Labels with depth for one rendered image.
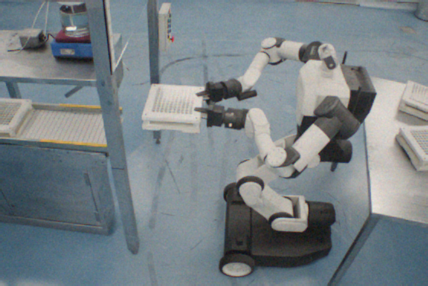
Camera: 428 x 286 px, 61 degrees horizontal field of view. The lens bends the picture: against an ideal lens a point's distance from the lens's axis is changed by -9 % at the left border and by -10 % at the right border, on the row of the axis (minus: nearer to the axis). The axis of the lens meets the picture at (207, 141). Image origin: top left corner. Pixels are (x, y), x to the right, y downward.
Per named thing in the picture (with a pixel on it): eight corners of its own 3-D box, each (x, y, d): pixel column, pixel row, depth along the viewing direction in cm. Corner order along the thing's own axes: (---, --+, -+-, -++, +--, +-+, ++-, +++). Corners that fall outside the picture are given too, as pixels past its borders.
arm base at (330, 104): (333, 134, 154) (354, 116, 150) (341, 147, 142) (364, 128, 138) (310, 108, 150) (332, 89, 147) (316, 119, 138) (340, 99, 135)
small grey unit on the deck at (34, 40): (50, 40, 162) (48, 28, 158) (45, 48, 157) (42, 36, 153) (26, 40, 163) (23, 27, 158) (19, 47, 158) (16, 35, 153)
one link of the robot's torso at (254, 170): (247, 178, 215) (321, 141, 193) (246, 203, 202) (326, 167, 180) (230, 162, 207) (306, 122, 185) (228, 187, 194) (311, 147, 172)
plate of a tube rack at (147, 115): (151, 86, 182) (151, 83, 180) (204, 90, 181) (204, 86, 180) (141, 120, 164) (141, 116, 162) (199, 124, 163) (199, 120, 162)
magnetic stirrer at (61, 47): (112, 36, 166) (110, 17, 160) (98, 61, 151) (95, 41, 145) (69, 34, 167) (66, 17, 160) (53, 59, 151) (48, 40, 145)
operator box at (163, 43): (171, 39, 253) (170, 3, 236) (167, 51, 241) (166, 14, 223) (162, 38, 253) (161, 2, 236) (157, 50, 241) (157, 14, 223)
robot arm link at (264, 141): (261, 150, 163) (277, 186, 150) (249, 138, 156) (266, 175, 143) (282, 136, 160) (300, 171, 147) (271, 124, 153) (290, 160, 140)
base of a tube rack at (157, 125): (152, 95, 185) (152, 91, 183) (203, 99, 184) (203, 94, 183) (142, 129, 167) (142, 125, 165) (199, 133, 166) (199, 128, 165)
